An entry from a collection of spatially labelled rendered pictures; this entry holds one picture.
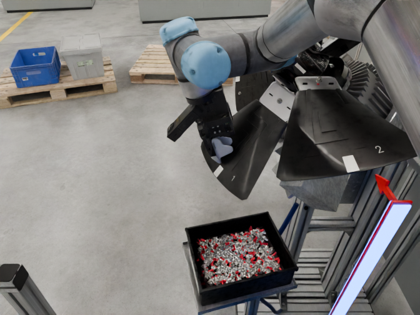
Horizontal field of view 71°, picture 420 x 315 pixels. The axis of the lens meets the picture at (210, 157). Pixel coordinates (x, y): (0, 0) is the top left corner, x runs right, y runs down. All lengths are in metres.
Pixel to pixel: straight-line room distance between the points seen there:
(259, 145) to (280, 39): 0.34
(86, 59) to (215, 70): 3.04
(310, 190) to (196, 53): 0.39
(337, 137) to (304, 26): 0.20
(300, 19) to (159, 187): 1.81
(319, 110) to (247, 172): 0.26
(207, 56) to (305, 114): 0.22
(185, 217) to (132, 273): 0.46
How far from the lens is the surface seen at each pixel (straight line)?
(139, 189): 2.14
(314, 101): 0.62
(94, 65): 3.53
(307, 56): 0.71
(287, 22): 0.46
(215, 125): 0.68
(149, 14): 6.24
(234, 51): 0.54
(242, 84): 1.02
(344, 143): 0.54
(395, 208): 0.43
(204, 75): 0.50
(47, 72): 3.57
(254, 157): 0.76
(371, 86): 0.78
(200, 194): 2.05
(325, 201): 0.73
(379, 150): 0.53
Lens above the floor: 1.45
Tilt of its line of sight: 38 degrees down
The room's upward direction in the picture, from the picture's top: straight up
